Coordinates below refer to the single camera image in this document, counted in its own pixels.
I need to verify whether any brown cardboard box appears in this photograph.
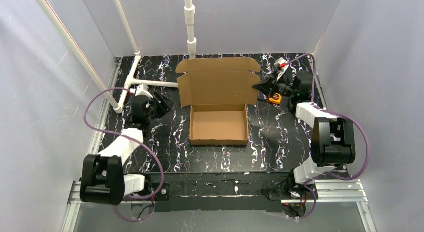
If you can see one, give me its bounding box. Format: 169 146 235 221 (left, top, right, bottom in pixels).
175 57 261 146

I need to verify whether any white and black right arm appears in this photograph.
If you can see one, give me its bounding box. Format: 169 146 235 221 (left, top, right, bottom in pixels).
253 70 356 185

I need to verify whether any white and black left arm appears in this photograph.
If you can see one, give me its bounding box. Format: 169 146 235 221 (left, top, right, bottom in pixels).
80 91 174 206

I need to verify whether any yellow tape measure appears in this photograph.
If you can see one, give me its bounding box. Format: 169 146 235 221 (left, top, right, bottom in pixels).
268 93 282 105

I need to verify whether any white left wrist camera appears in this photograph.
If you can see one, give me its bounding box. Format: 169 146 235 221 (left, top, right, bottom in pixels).
135 83 154 99

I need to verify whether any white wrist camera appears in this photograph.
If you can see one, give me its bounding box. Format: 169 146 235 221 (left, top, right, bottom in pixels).
274 57 288 81
135 83 154 99

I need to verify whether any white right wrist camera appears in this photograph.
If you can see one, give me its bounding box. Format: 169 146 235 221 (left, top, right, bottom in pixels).
274 57 288 81

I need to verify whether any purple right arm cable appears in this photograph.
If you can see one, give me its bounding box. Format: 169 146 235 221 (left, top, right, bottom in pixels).
286 53 371 221

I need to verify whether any white pvc pipe frame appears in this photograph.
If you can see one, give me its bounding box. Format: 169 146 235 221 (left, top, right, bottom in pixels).
29 0 200 115

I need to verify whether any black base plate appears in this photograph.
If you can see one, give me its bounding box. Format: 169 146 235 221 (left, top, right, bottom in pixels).
120 172 320 214

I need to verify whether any aluminium rail frame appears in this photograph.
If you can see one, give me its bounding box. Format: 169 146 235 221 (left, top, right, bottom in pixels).
61 179 379 232

